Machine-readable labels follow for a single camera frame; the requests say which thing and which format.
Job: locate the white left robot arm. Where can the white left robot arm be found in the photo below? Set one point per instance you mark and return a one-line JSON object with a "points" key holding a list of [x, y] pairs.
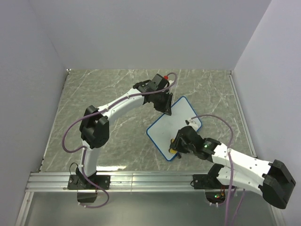
{"points": [[95, 127]]}

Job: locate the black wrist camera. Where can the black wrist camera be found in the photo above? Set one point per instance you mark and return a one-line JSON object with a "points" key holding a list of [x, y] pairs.
{"points": [[158, 83], [188, 134]]}

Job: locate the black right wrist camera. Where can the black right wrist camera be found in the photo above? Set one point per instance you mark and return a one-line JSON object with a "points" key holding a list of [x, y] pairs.
{"points": [[188, 134]]}

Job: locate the yellow whiteboard eraser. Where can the yellow whiteboard eraser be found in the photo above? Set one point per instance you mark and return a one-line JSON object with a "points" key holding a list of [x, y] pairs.
{"points": [[172, 148]]}

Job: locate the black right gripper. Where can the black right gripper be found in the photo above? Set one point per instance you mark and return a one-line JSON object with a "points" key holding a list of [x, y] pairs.
{"points": [[179, 149]]}

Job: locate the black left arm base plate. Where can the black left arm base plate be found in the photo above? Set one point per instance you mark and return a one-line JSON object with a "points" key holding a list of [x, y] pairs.
{"points": [[80, 183]]}

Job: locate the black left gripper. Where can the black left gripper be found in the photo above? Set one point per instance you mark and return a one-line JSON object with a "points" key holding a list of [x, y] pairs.
{"points": [[166, 109]]}

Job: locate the blue-framed whiteboard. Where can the blue-framed whiteboard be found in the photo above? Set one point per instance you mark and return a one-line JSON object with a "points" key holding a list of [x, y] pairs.
{"points": [[165, 128]]}

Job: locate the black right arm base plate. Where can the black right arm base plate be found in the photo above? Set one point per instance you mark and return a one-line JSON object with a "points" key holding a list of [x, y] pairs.
{"points": [[206, 182]]}

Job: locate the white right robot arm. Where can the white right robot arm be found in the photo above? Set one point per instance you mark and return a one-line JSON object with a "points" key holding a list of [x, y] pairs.
{"points": [[272, 180]]}

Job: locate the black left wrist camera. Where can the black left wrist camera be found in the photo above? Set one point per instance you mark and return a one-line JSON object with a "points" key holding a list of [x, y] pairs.
{"points": [[158, 83]]}

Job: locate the aluminium front rail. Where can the aluminium front rail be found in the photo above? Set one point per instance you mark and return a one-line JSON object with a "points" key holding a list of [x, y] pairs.
{"points": [[136, 199]]}

